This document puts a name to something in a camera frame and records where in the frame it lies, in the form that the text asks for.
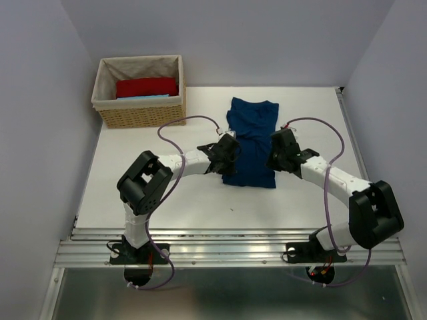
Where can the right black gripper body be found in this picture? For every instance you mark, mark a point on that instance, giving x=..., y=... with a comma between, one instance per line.
x=272, y=147

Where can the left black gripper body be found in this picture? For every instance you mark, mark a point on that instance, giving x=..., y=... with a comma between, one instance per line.
x=231, y=156

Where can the dark blue t shirt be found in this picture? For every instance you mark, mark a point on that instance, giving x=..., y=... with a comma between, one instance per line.
x=253, y=124

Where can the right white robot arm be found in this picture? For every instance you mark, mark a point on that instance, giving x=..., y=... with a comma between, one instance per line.
x=373, y=212

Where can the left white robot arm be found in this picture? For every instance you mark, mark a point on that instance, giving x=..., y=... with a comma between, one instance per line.
x=142, y=186

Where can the rolled light blue t shirt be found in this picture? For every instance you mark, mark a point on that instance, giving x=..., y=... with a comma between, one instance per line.
x=144, y=97

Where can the rolled red t shirt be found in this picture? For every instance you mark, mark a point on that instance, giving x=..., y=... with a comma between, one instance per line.
x=147, y=86

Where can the wicker basket with liner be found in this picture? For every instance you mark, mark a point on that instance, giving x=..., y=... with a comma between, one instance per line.
x=119, y=114

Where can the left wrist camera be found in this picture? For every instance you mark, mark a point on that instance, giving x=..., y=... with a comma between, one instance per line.
x=224, y=133

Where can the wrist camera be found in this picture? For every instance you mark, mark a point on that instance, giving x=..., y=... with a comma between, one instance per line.
x=292, y=129
x=224, y=133

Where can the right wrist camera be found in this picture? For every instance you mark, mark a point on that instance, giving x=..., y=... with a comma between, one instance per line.
x=292, y=129

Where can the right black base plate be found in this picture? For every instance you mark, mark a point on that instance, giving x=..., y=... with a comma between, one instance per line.
x=310, y=252

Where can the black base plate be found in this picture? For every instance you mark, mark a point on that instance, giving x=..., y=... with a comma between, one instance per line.
x=310, y=252
x=122, y=253

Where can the aluminium rail frame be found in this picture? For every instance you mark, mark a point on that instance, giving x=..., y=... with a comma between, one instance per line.
x=206, y=223

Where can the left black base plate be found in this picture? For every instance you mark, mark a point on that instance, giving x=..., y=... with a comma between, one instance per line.
x=122, y=253

